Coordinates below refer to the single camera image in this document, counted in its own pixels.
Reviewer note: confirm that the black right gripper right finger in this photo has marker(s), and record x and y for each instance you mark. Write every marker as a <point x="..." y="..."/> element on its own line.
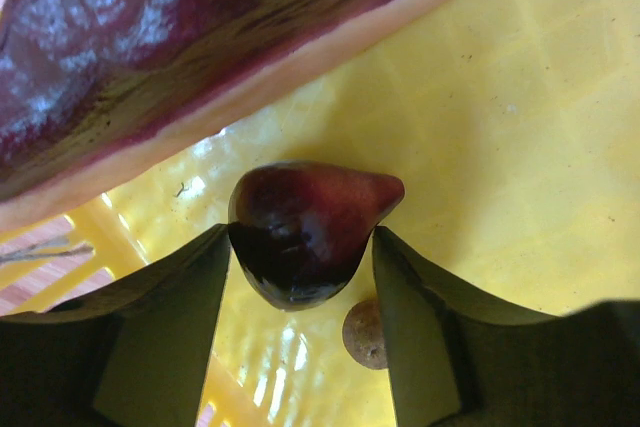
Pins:
<point x="460" y="356"/>

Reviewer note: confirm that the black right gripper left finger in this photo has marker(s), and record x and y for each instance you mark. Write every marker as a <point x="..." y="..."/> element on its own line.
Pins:
<point x="133" y="353"/>

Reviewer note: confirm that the yellow plastic basket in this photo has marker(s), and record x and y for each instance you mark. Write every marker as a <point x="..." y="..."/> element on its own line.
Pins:
<point x="513" y="124"/>

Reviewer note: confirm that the loose tan longan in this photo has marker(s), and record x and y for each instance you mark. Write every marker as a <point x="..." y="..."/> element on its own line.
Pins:
<point x="363" y="337"/>

